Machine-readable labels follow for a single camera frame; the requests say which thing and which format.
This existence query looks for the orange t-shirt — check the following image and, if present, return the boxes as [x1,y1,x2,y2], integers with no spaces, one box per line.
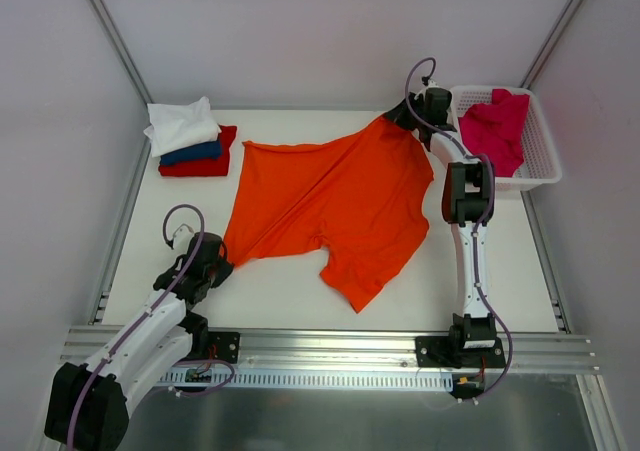
[224,116,434,312]

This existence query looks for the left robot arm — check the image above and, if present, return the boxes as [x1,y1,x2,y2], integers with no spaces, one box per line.
[44,232,233,450]

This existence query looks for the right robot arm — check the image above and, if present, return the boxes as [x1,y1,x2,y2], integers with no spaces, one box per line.
[385,86,505,369]

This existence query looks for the magenta crumpled t-shirt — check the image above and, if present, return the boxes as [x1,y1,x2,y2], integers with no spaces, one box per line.
[459,89,530,178]

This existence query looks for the red folded t-shirt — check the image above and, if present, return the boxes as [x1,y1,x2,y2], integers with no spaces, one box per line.
[158,126,237,177]

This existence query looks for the blue folded t-shirt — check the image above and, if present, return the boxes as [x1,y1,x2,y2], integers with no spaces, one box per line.
[160,141,222,166]

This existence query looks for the white plastic basket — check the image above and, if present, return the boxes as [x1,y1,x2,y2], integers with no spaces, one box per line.
[451,85,562,192]

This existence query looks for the white folded t-shirt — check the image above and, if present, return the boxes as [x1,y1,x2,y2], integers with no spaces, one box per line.
[143,96,220,157]

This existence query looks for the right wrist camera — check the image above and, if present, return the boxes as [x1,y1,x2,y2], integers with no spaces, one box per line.
[421,76,439,89]

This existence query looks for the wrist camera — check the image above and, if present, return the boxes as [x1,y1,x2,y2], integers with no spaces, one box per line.
[421,76,439,89]
[168,223,195,251]

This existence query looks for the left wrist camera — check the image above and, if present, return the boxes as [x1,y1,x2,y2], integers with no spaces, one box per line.
[168,223,195,251]

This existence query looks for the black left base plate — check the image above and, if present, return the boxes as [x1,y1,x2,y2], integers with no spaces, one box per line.
[202,330,241,364]

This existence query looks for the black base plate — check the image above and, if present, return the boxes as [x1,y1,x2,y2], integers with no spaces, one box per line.
[202,330,241,364]
[415,336,506,369]

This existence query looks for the aluminium mounting rail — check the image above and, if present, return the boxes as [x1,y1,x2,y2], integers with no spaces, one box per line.
[59,323,600,375]

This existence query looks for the white slotted cable duct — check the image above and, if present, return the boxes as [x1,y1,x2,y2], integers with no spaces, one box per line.
[157,365,453,393]

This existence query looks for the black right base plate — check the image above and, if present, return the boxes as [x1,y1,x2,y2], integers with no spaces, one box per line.
[415,336,506,369]

